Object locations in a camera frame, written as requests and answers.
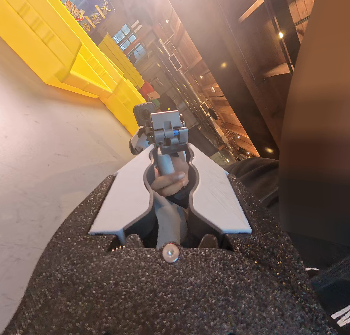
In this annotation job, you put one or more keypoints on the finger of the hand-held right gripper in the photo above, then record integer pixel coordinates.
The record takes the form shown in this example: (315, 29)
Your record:
(135, 143)

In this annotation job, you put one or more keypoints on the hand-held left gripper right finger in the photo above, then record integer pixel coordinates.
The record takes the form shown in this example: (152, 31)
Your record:
(218, 198)

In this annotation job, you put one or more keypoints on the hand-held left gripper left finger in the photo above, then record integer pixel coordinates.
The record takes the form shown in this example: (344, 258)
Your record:
(123, 198)

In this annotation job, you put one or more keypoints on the grey toy joint assembly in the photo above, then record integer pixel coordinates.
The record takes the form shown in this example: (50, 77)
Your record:
(166, 124)

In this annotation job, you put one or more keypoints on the grey desk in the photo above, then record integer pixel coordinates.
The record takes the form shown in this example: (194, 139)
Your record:
(54, 162)

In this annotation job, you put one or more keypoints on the person's right hand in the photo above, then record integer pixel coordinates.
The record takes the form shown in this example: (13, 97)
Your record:
(169, 183)

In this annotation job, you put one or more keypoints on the yellow plastic bin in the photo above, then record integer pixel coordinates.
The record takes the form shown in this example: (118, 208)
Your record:
(128, 102)
(32, 34)
(120, 58)

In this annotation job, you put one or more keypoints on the red bean bag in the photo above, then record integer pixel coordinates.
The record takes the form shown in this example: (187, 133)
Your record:
(146, 87)

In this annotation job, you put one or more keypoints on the paned window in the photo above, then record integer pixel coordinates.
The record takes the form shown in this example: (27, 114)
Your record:
(128, 42)

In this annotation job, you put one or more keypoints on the robot kit box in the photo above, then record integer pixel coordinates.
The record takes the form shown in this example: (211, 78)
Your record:
(87, 7)

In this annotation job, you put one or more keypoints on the silver ventilation duct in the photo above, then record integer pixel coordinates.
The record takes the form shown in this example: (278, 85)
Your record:
(186, 83)

